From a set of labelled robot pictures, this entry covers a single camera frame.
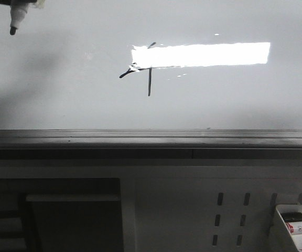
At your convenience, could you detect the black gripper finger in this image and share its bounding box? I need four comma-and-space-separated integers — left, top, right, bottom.
0, 0, 37, 5

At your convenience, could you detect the white whiteboard marker black cap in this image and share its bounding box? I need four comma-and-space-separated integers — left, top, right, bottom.
9, 0, 45, 36

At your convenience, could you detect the white whiteboard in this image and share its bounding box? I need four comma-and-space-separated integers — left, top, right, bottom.
0, 1, 302, 130

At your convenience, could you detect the white slotted metal panel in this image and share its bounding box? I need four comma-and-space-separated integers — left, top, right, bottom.
0, 158, 302, 251

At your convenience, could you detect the white marker holder box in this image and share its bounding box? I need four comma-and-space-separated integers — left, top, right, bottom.
268, 204, 302, 251

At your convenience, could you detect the red capped marker in box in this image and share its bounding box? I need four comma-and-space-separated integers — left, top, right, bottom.
285, 222, 302, 235

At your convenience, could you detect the grey whiteboard frame rail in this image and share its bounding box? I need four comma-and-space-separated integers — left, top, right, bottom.
0, 129, 302, 160

